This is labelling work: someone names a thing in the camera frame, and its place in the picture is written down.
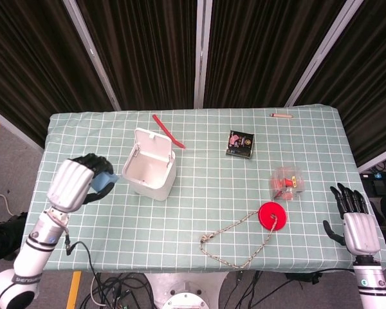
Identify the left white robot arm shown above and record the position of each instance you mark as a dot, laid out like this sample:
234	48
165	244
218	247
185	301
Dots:
29	260

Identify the white plastic box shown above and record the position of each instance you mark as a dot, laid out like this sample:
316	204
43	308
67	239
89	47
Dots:
151	167

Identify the blue foam cube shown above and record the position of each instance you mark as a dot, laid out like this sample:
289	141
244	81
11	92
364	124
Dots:
103	181

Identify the clear plastic container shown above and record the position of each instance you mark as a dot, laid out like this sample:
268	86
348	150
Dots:
286	183

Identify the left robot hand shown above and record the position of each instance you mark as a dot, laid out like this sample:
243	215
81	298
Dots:
74	185

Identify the red plastic pry tool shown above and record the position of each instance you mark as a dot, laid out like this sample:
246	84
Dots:
172	135

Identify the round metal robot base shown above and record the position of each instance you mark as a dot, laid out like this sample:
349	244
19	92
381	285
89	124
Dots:
184	296

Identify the black snack packet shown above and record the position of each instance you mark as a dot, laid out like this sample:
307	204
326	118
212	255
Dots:
240	144

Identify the dark pleated curtain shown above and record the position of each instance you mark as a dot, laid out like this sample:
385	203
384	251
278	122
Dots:
38	64

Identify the green checkered tablecloth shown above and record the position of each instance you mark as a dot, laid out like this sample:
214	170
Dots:
212	193

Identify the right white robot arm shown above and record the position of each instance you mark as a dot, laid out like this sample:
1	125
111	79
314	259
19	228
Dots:
371	283

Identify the red round disc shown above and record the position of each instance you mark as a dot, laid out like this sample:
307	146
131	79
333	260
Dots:
272	216

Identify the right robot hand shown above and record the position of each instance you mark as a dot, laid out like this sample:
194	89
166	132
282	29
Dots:
357	228

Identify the grey metal partition post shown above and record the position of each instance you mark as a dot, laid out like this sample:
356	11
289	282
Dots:
93	54
321	54
201	53

